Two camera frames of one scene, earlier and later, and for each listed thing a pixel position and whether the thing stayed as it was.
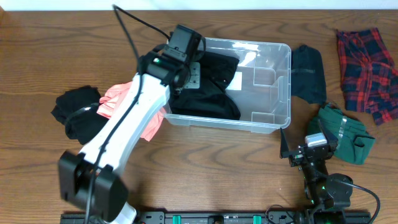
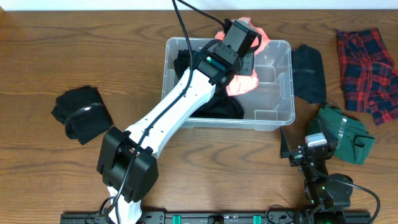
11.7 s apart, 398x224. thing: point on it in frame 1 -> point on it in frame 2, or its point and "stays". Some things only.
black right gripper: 334,140 stays
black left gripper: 193,79 -> 247,64
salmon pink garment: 113,99 -> 239,85
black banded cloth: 77,109 stays
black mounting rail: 263,217 stays
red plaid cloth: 369,77 stays
